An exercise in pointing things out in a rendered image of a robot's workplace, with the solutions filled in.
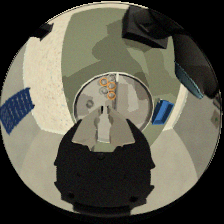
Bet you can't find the blue crate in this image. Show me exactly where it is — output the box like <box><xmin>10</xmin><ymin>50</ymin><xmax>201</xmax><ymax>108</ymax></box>
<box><xmin>150</xmin><ymin>98</ymin><xmax>174</xmax><ymax>125</ymax></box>

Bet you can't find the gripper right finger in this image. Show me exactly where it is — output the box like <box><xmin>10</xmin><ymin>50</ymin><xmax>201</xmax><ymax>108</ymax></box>
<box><xmin>107</xmin><ymin>106</ymin><xmax>155</xmax><ymax>170</ymax></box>

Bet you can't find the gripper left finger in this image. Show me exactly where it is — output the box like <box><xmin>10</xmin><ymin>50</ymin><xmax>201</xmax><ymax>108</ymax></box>
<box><xmin>54</xmin><ymin>106</ymin><xmax>103</xmax><ymax>166</ymax></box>

